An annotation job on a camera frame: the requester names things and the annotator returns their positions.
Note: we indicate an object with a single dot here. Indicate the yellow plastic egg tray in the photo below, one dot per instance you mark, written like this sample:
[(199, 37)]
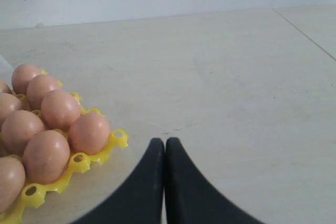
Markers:
[(33, 194)]

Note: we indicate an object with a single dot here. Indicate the brown egg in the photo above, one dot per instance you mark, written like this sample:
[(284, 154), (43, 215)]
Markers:
[(60, 109), (45, 157), (39, 87), (22, 76), (18, 129), (4, 88), (12, 181), (89, 133), (9, 104)]

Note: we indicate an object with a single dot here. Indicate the clear plastic storage box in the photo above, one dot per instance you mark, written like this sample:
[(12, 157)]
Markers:
[(6, 69)]

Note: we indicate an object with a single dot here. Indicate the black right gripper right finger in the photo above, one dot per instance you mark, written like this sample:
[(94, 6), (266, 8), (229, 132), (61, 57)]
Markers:
[(190, 197)]

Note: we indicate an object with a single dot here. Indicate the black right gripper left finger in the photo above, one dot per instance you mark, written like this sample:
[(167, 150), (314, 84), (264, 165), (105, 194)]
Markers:
[(139, 198)]

